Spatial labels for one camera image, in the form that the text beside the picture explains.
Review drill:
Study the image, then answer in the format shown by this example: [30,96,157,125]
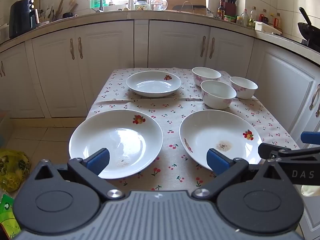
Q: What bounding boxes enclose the black air fryer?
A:
[9,0,38,39]

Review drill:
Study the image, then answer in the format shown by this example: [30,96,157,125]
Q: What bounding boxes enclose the dark sauce bottle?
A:
[217,0,225,20]

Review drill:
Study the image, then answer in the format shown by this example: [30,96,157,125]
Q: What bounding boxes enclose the cherry print tablecloth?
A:
[86,67,300,193]

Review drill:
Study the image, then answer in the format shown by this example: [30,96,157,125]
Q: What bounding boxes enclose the dark red knife block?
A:
[223,0,237,17]

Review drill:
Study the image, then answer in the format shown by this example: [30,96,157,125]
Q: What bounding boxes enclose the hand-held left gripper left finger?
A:
[31,148,125,201]

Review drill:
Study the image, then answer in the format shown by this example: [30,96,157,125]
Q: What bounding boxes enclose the white plastic tray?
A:
[255,21,282,36]

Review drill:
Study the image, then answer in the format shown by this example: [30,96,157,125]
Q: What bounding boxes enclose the glass pitcher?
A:
[150,0,168,11]

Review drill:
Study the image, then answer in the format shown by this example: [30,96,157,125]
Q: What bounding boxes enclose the white pink floral bowl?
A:
[192,67,222,88]
[229,76,258,100]
[200,80,237,110]

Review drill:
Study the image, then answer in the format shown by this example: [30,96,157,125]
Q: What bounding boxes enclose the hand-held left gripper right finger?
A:
[191,148,290,202]

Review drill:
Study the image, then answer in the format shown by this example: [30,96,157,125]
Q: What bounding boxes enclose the green snack packet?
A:
[0,194,22,240]

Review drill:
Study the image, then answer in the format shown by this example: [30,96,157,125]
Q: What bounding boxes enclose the black wok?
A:
[297,7,320,53]

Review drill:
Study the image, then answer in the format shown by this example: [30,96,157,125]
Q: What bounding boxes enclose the white fruit print plate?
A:
[179,109,263,172]
[69,109,164,180]
[126,71,182,98]

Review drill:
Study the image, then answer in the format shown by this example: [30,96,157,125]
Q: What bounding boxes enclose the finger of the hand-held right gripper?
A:
[258,143,320,159]
[301,131,320,144]

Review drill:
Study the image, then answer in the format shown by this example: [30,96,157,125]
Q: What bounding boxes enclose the orange oil bottle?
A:
[274,13,283,33]

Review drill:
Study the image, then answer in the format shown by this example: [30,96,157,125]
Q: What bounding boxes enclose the yellow plastic bag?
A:
[0,149,32,193]

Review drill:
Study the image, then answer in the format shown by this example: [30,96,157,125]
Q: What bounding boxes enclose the glass jar green lid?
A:
[134,0,150,11]

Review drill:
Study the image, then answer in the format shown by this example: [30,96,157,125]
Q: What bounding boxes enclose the grey kitchen countertop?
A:
[0,9,320,68]

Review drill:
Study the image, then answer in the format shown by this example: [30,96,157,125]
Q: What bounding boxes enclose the white kitchen base cabinets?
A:
[0,19,320,233]

